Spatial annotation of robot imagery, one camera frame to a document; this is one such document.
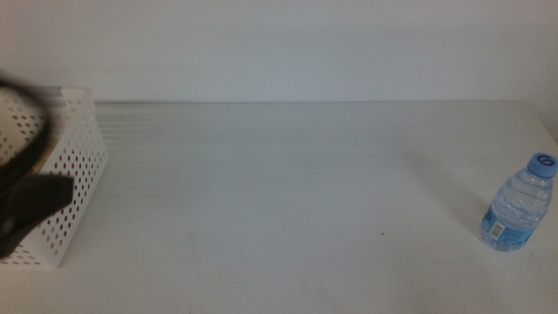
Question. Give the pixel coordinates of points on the white perforated plastic basket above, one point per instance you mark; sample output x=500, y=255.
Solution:
x=83, y=131

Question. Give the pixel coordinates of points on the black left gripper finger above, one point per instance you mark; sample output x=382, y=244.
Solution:
x=39, y=196

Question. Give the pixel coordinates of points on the clear water bottle blue cap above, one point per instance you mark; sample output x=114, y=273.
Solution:
x=516, y=209

